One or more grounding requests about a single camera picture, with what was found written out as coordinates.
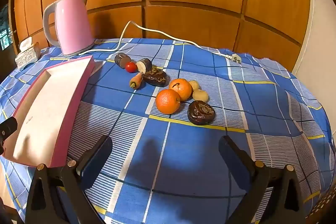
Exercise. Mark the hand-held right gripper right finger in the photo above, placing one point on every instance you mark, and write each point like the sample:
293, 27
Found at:
233, 163

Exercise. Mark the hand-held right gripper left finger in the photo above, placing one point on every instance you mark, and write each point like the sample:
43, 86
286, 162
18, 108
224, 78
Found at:
95, 163

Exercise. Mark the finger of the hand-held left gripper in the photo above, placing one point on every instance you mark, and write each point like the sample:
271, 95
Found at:
8, 128

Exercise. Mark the pink-edged white tray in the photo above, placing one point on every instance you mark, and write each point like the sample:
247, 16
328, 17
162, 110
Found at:
47, 108

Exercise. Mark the round dark water chestnut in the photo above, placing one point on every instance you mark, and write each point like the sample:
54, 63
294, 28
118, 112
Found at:
201, 112

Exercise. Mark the small yellow potato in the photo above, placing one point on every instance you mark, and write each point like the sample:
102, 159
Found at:
200, 96
194, 85

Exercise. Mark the orange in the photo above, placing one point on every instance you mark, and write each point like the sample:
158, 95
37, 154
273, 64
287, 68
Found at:
182, 88
168, 102

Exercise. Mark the small carrot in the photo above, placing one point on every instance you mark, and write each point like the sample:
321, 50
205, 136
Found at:
136, 81

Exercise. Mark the red cherry tomato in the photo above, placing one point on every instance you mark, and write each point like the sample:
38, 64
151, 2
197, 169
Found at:
130, 67

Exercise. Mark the blue plaid tablecloth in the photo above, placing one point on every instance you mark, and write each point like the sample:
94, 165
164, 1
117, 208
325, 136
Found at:
197, 161

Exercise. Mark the silver ornate tissue box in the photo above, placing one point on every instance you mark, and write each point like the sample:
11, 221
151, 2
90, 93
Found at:
26, 57

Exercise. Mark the dark glass door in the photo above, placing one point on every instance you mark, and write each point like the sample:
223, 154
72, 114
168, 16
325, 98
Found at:
5, 29

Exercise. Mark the pink electric kettle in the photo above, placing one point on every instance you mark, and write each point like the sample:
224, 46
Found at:
73, 24

